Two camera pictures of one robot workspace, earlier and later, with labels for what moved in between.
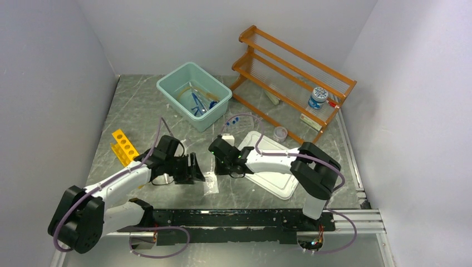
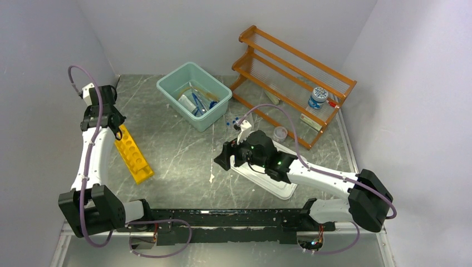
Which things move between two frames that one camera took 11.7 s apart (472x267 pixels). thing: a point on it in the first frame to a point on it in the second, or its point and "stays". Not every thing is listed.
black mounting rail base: (231, 226) stays
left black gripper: (188, 172) to (122, 118)
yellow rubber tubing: (208, 94) stays
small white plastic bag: (211, 183) to (185, 102)
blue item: (212, 103) stays
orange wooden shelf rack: (294, 91) stays
